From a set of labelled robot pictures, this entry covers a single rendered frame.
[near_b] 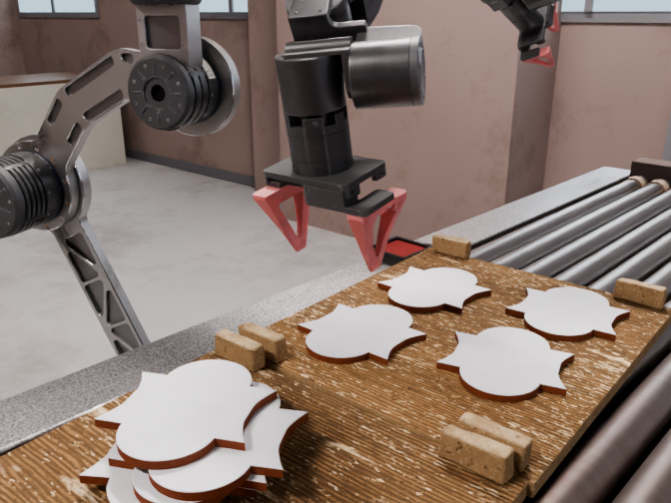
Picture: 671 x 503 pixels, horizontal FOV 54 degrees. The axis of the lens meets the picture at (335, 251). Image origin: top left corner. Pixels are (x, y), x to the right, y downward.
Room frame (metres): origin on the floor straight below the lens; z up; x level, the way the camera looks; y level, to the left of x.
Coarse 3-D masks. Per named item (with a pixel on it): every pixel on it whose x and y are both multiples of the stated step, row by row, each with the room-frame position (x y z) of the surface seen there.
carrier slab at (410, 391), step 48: (288, 336) 0.65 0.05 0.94; (432, 336) 0.65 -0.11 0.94; (624, 336) 0.65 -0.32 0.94; (336, 384) 0.55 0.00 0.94; (384, 384) 0.55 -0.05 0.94; (432, 384) 0.55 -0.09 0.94; (576, 384) 0.55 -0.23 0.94; (432, 432) 0.47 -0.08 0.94; (528, 432) 0.47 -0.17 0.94; (576, 432) 0.48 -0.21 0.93; (528, 480) 0.41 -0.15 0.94
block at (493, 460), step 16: (448, 432) 0.44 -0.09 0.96; (464, 432) 0.44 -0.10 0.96; (448, 448) 0.43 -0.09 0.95; (464, 448) 0.42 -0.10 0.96; (480, 448) 0.42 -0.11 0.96; (496, 448) 0.42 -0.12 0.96; (512, 448) 0.42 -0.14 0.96; (464, 464) 0.42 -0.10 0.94; (480, 464) 0.42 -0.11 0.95; (496, 464) 0.41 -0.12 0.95; (512, 464) 0.41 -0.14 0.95; (496, 480) 0.41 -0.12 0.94
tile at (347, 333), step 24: (336, 312) 0.69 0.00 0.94; (360, 312) 0.69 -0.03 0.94; (384, 312) 0.69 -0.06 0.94; (312, 336) 0.63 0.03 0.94; (336, 336) 0.63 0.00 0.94; (360, 336) 0.63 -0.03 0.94; (384, 336) 0.63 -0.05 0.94; (408, 336) 0.63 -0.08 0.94; (336, 360) 0.59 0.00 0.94; (360, 360) 0.59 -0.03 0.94; (384, 360) 0.59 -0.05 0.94
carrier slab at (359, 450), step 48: (288, 384) 0.55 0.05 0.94; (48, 432) 0.47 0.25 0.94; (96, 432) 0.47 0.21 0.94; (336, 432) 0.47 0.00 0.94; (384, 432) 0.47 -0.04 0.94; (0, 480) 0.41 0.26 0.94; (48, 480) 0.41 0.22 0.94; (288, 480) 0.41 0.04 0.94; (336, 480) 0.41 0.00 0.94; (384, 480) 0.41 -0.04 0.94; (432, 480) 0.41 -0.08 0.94; (480, 480) 0.41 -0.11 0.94
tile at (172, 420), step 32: (160, 384) 0.48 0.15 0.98; (192, 384) 0.48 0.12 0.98; (224, 384) 0.48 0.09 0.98; (128, 416) 0.44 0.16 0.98; (160, 416) 0.44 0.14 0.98; (192, 416) 0.44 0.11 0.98; (224, 416) 0.44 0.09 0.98; (128, 448) 0.40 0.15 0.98; (160, 448) 0.40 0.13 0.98; (192, 448) 0.40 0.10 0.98
